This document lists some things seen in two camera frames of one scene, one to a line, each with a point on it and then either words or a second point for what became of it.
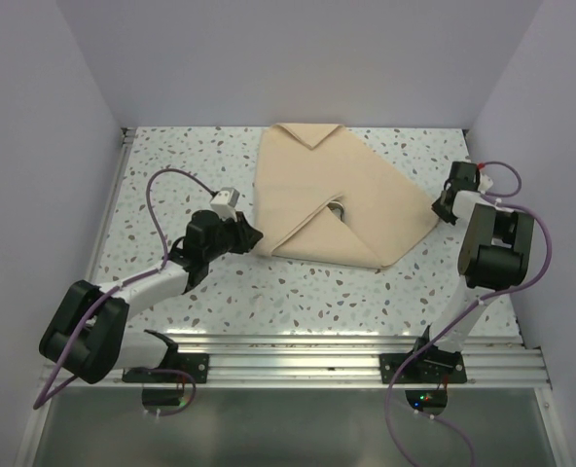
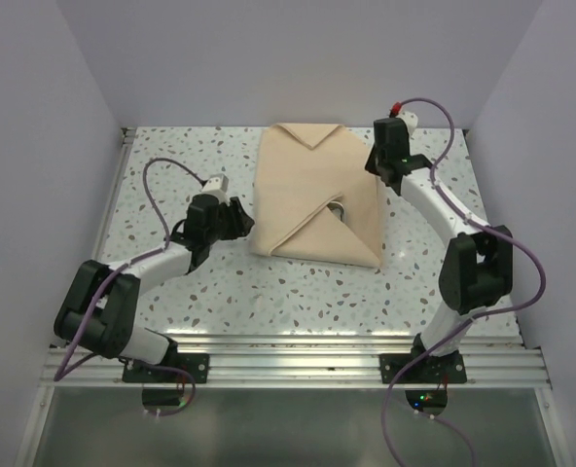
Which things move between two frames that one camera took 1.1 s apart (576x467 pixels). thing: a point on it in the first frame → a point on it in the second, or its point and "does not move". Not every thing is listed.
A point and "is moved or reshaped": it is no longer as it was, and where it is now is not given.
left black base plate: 197,364 does not move
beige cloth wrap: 302,169 is moved or reshaped
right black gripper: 442,212 → 371,165
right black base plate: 422,368 does not move
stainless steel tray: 339,210 does not move
